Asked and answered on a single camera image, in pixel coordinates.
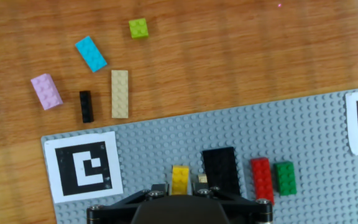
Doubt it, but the narrow black Lego brick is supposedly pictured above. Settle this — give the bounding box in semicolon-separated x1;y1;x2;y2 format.
79;90;94;124

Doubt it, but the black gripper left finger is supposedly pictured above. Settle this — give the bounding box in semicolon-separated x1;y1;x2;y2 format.
86;183;171;224

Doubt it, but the pink Lego brick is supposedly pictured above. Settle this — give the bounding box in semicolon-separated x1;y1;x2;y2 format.
30;73;64;111

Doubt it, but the lime Lego brick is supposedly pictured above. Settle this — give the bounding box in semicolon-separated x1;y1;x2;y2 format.
128;17;150;40

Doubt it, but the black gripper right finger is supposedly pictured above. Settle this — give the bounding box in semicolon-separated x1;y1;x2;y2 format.
192;182;274;224

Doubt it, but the cyan Lego brick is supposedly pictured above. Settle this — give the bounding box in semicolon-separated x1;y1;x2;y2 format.
75;35;108;73

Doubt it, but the yellow Lego brick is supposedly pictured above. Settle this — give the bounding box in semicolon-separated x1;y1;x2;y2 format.
171;165;190;196

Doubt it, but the orange wooden board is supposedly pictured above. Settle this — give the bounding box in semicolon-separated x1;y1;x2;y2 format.
0;0;358;224

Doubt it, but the red Lego brick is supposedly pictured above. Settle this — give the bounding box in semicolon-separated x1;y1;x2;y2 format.
250;157;275;206

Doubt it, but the dark green Lego brick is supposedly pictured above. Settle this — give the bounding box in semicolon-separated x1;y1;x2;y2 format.
273;161;298;197

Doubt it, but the long tan Lego brick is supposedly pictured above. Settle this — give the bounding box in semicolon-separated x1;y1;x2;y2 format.
111;69;129;119

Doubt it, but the wide black Lego plate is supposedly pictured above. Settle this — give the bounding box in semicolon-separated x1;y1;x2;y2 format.
201;146;241;196

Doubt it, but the grey Lego baseplate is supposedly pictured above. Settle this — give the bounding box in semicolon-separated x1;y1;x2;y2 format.
40;86;358;224

